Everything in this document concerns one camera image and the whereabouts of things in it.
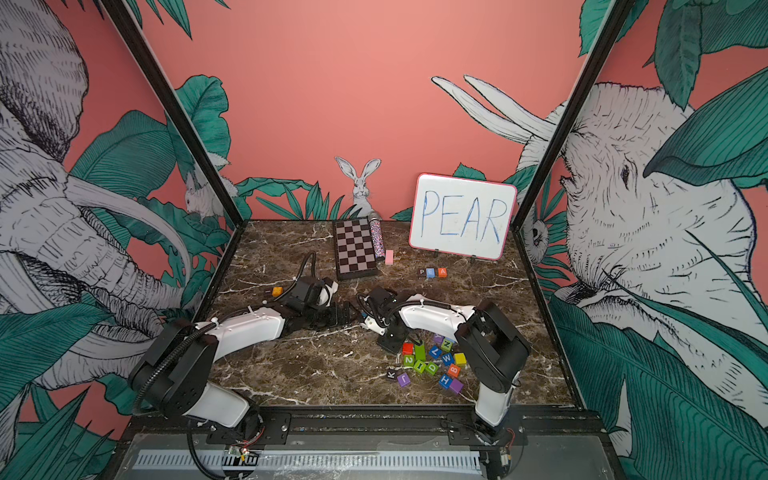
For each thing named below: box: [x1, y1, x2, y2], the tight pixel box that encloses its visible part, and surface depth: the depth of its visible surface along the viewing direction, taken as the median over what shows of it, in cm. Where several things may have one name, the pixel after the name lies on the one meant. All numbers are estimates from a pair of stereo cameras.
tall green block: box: [415, 345, 426, 361], surface depth 88 cm
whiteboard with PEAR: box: [408, 173, 518, 261], surface depth 107 cm
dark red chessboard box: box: [332, 217, 379, 281], surface depth 110 cm
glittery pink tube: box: [369, 210, 386, 270], surface depth 113 cm
